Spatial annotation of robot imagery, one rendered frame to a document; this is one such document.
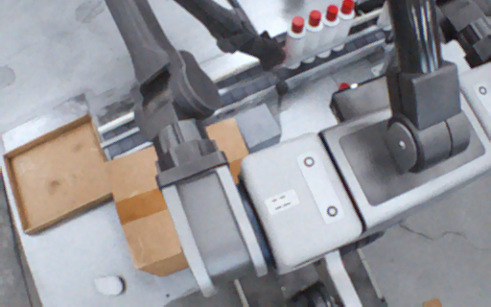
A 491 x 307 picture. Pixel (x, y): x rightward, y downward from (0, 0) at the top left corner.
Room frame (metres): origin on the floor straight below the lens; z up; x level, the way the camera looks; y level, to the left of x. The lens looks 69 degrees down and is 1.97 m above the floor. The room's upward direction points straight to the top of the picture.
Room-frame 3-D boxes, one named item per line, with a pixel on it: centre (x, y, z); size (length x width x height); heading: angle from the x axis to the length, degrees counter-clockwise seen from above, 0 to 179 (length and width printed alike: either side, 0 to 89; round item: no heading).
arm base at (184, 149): (0.18, 0.08, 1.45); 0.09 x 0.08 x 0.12; 112
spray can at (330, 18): (0.73, -0.23, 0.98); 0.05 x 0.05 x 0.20
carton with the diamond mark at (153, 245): (0.23, 0.13, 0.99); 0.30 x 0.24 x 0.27; 111
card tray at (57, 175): (0.34, 0.55, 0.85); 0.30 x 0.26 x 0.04; 116
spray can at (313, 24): (0.71, -0.18, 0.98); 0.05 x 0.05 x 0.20
